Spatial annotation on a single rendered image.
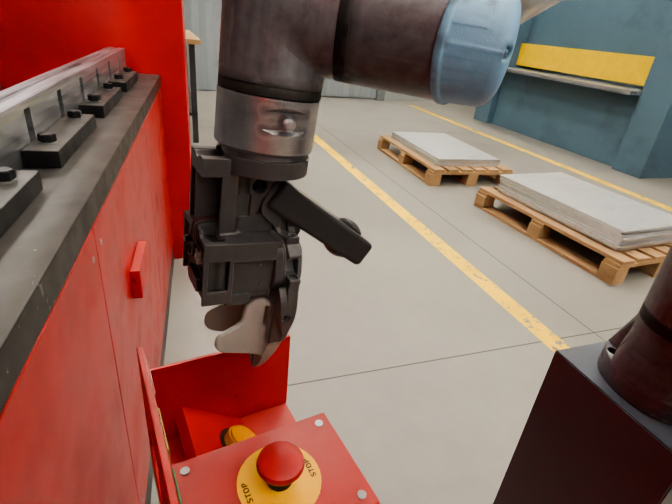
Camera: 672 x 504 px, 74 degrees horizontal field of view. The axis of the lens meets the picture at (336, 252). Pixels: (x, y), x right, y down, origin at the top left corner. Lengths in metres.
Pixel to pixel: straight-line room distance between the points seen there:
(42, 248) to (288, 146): 0.36
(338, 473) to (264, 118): 0.30
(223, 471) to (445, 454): 1.15
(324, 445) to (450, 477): 1.05
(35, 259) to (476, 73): 0.47
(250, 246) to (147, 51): 1.81
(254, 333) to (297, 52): 0.23
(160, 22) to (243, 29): 1.79
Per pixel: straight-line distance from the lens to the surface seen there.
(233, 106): 0.32
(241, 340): 0.41
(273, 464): 0.40
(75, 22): 2.15
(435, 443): 1.54
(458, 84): 0.31
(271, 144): 0.32
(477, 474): 1.52
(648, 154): 5.66
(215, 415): 0.55
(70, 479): 0.65
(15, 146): 0.87
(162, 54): 2.11
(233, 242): 0.34
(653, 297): 0.62
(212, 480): 0.43
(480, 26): 0.31
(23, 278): 0.55
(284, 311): 0.37
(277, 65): 0.31
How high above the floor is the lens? 1.13
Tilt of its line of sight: 27 degrees down
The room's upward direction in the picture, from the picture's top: 6 degrees clockwise
